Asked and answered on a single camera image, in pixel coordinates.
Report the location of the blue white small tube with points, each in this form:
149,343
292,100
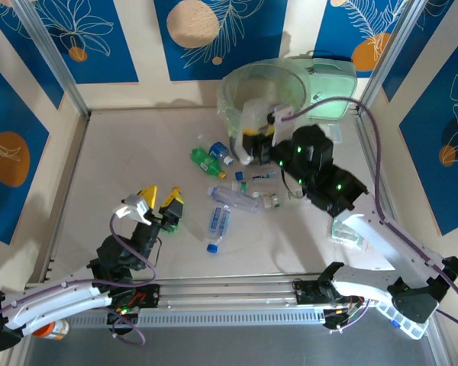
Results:
265,175

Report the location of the small vial blue cap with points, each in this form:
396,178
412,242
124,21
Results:
239,175

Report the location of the translucent white plastic bottle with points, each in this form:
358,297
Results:
252,114

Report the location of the blue label white cap bottle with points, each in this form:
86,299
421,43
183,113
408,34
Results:
218,149

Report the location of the small vial green cap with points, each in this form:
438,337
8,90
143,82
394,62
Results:
240,185

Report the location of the clear water bottle blue label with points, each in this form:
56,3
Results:
217,223

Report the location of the clear ampoule strip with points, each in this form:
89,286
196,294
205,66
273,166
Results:
294,195

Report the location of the green bottle with barcode label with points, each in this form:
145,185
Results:
206,162

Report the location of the large clear plastic bottle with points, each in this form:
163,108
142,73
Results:
231,197

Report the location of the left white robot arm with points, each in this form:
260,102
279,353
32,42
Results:
53,301

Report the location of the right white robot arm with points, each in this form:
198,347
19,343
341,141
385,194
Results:
381,244

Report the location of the grey waste bin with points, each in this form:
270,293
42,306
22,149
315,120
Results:
236,146

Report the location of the green lined trash bin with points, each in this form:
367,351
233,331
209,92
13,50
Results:
233,110

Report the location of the mint green medicine pouch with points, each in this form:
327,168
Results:
330,87

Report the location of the clear blister pack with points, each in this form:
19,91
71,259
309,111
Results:
341,234

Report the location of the orange cap pill bottle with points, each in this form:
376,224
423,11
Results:
47,329

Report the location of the clear plastic organiser box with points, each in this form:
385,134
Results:
408,328

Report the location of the aluminium table side rail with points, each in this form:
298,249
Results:
66,190
389,190

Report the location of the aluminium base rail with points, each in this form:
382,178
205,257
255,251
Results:
229,291

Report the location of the aluminium frame post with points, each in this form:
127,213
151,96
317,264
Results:
54,57
391,57

